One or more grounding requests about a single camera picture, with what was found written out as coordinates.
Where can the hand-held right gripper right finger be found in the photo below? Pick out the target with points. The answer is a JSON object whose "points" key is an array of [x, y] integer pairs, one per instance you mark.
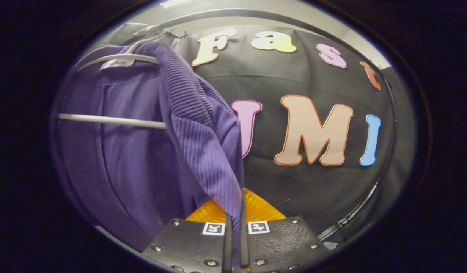
{"points": [[279, 242]]}

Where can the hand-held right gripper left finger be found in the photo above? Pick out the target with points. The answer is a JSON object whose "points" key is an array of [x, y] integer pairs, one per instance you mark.
{"points": [[191, 242]]}

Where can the purple ribbed shirt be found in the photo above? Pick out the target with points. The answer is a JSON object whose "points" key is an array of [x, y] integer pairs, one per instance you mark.
{"points": [[142, 170]]}

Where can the labelled white clothes hanger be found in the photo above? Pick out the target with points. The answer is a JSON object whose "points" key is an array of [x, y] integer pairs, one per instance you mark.
{"points": [[112, 120]]}

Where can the black clothes rack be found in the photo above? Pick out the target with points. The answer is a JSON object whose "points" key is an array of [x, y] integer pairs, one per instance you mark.
{"points": [[241, 11]]}

